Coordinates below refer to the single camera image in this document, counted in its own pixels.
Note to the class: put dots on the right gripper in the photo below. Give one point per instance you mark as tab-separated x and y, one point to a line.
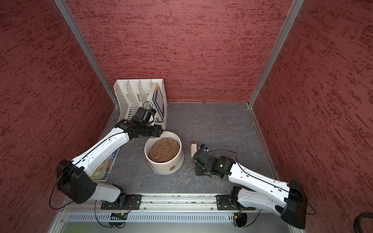
198	171

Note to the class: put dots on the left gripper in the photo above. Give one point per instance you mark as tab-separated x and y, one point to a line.
156	131

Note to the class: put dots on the white ceramic pot with mud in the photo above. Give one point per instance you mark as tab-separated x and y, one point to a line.
165	154

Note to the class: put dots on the white blue scrub brush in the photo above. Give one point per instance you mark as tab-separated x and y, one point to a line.
193	148

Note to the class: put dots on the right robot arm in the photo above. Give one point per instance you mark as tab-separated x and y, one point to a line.
252	189

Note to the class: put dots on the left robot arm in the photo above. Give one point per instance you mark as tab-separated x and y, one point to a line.
74	176

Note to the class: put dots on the book in organizer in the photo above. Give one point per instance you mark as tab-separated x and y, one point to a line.
156	98

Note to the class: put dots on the white file organizer rack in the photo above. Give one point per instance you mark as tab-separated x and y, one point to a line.
132	94

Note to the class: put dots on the green book on table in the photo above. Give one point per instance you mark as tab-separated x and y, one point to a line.
102	172

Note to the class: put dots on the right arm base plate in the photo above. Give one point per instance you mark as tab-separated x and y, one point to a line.
224	203

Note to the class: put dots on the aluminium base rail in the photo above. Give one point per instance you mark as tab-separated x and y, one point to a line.
203	203

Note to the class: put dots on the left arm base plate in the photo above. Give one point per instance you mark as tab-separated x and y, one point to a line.
131	201

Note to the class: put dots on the left aluminium corner post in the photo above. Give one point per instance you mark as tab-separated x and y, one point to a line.
72	24

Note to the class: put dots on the aluminium corner post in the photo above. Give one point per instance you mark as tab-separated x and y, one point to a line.
72	24
285	29

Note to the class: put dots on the right aluminium corner post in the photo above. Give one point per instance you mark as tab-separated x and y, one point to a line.
285	29

